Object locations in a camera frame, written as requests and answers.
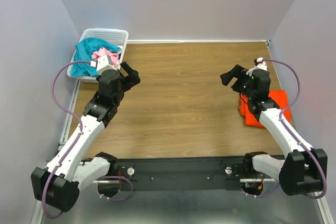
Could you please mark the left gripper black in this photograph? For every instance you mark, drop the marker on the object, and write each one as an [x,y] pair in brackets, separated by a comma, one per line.
[133,78]

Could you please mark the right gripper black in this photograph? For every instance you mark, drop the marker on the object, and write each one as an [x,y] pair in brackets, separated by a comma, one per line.
[237,71]

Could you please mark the orange t shirt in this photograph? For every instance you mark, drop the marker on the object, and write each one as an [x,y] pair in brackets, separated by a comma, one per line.
[279,96]

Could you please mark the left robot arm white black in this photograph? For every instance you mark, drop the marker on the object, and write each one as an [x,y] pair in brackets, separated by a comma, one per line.
[59,183]

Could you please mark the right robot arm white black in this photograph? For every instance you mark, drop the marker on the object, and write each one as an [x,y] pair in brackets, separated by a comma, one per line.
[303,171]

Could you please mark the pink t shirt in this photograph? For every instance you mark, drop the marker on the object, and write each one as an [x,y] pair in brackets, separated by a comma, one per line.
[114,57]

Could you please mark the white plastic basket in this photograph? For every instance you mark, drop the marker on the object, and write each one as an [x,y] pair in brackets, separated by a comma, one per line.
[114,36]

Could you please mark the teal t shirt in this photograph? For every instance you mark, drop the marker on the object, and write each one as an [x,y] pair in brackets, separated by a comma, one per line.
[91,49]

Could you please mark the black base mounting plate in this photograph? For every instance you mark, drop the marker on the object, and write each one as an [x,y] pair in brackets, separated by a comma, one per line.
[183,174]

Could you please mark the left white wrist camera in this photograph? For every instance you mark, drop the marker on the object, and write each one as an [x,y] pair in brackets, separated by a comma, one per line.
[105,62]

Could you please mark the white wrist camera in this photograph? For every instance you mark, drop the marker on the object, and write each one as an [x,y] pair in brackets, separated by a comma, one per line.
[259,63]
[105,62]

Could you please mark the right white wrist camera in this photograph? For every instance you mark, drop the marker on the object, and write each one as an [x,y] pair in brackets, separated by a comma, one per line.
[259,63]

